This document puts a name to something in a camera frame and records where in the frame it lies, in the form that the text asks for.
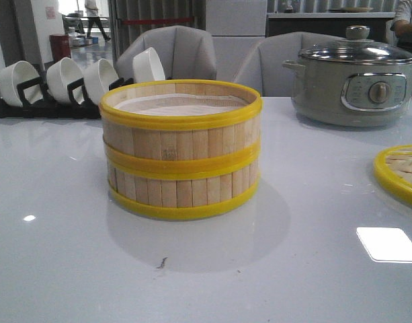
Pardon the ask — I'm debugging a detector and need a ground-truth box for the bamboo steamer tier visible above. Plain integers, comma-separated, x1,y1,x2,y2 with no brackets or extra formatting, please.
107,153,259,221
99,79,262,176

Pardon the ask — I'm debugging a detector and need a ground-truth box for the woven bamboo steamer lid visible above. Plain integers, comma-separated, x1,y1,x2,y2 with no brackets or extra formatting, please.
373,145,412,207

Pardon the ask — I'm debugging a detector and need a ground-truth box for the grey chair left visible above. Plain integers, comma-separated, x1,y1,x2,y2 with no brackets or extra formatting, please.
114,26,216,80

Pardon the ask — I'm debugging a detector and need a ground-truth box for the white bowl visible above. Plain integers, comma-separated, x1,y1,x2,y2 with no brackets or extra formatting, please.
46,57,83,104
83,59,119,105
132,47,166,83
0,61,39,107

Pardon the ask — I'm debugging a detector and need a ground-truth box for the white cabinet column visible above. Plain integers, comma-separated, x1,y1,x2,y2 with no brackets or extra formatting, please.
205,1,267,81

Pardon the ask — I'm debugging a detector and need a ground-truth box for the grey electric cooking pot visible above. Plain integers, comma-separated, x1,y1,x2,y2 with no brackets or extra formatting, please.
282,59,412,127

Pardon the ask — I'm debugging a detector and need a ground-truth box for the red barrier belt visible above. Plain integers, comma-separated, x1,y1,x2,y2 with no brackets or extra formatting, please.
119,16,195,26

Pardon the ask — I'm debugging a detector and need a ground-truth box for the dark counter with white top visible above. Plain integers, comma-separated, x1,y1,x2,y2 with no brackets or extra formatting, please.
265,12,394,41

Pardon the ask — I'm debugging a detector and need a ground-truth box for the red bin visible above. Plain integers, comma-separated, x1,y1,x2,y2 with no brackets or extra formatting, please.
49,34,71,63

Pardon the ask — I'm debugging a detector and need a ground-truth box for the glass pot lid with knob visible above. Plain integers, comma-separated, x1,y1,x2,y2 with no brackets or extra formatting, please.
299,25,412,65

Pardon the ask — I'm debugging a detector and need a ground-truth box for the walking person in background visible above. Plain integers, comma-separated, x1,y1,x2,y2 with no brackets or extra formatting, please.
84,0,111,42

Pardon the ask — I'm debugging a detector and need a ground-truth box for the white bowl far left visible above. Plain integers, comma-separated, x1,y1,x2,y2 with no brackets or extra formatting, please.
0,61,39,107

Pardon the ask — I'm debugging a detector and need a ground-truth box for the shallow plate on counter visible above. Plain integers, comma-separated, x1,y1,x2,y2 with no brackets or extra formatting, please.
327,7,373,13

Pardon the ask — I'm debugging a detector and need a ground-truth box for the seated person at right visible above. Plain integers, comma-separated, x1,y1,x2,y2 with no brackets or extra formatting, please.
391,0,412,52

